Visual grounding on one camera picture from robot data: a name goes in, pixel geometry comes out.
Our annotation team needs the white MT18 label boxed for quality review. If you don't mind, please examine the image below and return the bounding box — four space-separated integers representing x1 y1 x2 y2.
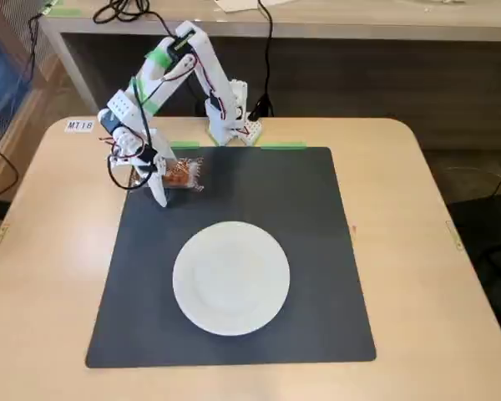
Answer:
64 119 95 134

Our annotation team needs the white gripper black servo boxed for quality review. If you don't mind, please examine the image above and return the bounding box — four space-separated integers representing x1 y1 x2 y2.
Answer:
106 124 177 209

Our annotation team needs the blue translucent box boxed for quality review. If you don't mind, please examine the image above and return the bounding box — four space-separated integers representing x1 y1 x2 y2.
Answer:
0 20 33 116

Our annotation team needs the coiled black cable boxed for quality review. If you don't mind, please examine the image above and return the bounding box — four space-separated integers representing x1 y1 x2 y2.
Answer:
92 0 176 41

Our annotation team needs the round white dish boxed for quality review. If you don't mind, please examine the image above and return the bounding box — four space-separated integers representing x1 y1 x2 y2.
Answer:
172 221 291 338

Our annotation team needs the white paper sheet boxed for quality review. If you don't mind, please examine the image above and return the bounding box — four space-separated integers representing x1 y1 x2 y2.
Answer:
214 0 260 13

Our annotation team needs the dark grey mat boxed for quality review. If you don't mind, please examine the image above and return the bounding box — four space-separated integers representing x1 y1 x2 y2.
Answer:
85 145 377 369

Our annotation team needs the clear plastic snack packet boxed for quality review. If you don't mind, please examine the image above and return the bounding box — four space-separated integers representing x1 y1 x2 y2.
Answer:
128 156 206 194

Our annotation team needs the long green tape strip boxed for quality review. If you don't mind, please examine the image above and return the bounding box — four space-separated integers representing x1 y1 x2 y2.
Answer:
260 141 308 150

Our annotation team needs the black power cable with plug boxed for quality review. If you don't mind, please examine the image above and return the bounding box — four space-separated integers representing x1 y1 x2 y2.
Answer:
248 0 276 119

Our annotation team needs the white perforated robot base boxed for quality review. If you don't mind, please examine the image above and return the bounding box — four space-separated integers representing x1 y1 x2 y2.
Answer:
206 79 263 147

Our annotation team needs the long beige desk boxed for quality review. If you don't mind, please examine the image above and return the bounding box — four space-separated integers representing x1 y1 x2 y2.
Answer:
37 0 501 122

